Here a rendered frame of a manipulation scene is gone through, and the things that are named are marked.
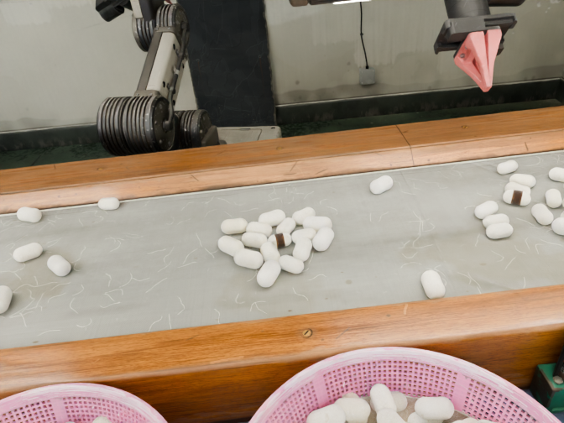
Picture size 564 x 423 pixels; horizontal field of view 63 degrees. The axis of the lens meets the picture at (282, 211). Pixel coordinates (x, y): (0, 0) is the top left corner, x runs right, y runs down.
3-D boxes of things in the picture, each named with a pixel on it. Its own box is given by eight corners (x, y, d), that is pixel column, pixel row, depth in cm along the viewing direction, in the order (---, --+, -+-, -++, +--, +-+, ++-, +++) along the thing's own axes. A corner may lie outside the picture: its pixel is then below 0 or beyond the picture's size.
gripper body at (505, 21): (519, 23, 65) (507, -20, 67) (447, 30, 65) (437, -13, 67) (500, 51, 71) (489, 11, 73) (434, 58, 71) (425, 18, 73)
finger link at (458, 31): (514, 74, 62) (498, 16, 65) (462, 80, 62) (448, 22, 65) (494, 100, 69) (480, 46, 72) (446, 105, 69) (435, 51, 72)
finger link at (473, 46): (532, 72, 62) (515, 14, 65) (480, 77, 62) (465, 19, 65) (510, 98, 69) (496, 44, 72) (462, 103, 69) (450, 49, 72)
